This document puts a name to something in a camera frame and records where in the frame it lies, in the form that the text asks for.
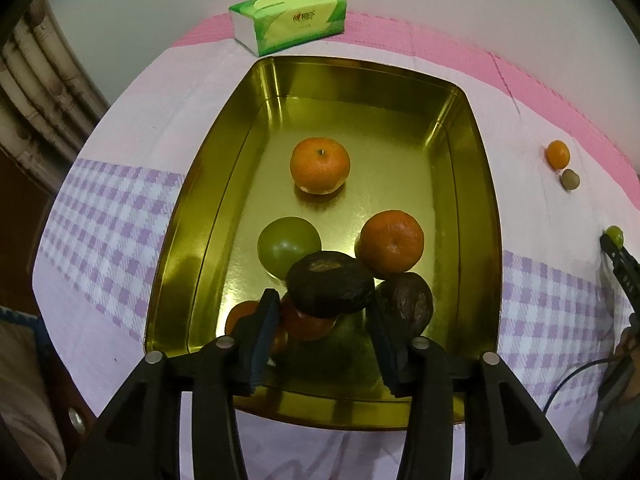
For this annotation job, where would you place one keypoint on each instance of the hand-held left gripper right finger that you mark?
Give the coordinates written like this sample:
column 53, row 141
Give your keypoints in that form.
column 386, row 350

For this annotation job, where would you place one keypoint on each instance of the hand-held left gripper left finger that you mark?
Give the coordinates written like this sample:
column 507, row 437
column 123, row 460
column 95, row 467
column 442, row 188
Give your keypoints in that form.
column 265, row 340

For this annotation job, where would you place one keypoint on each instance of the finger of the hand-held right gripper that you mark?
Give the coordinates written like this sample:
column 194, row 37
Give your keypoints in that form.
column 624, row 266

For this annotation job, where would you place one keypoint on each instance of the red tomato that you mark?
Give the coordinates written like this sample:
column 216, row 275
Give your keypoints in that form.
column 307, row 325
column 242, row 317

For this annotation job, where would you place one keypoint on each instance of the green tomato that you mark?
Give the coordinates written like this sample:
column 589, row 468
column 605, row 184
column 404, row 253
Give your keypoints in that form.
column 287, row 250
column 614, row 234

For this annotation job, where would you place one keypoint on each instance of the dark avocado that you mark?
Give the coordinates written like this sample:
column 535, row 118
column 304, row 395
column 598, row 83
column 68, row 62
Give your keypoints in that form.
column 330, row 290

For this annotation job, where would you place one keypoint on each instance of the gold metal tin box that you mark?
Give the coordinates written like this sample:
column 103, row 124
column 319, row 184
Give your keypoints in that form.
column 350, row 125

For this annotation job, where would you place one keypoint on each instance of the small brown kiwi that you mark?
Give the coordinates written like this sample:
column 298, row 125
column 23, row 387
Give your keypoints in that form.
column 569, row 180

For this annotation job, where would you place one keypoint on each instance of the small orange mandarin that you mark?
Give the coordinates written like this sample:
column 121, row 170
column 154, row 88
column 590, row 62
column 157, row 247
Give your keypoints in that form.
column 557, row 154

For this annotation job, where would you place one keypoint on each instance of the dark brown wooden cabinet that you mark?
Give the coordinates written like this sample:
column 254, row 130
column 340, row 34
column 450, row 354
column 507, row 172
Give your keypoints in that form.
column 20, row 240

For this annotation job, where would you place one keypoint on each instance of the pink foam mat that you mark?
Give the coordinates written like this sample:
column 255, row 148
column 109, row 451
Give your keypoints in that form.
column 450, row 40

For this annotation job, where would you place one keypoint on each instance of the green tissue pack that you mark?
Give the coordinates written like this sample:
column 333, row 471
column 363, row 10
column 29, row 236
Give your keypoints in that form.
column 290, row 20

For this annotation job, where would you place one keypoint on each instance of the beige ribbed frame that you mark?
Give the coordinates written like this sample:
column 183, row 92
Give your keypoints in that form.
column 40, row 85

